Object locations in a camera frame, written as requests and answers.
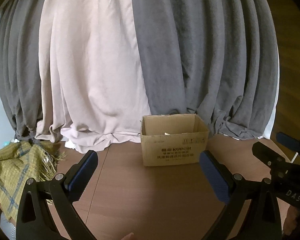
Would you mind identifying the person's right hand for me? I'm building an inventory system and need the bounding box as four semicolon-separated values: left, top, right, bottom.
283;206;300;236

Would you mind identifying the person's left hand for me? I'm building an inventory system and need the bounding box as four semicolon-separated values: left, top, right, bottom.
121;232;136;240

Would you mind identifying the yellow plaid fringed blanket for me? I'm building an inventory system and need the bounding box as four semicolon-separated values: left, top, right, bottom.
0;141;65;220

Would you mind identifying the cardboard box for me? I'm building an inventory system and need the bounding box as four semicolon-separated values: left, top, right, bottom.
141;114;210;167

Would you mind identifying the grey curtain right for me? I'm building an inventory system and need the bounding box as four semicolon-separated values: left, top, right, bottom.
132;0;280;140

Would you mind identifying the grey curtain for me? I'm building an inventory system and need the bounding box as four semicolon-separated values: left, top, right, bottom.
0;0;44;141
132;0;280;140

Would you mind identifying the beige curtain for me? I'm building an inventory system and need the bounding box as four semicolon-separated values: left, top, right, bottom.
36;0;151;153

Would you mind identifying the grey curtain left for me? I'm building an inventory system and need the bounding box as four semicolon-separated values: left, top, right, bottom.
0;0;44;141

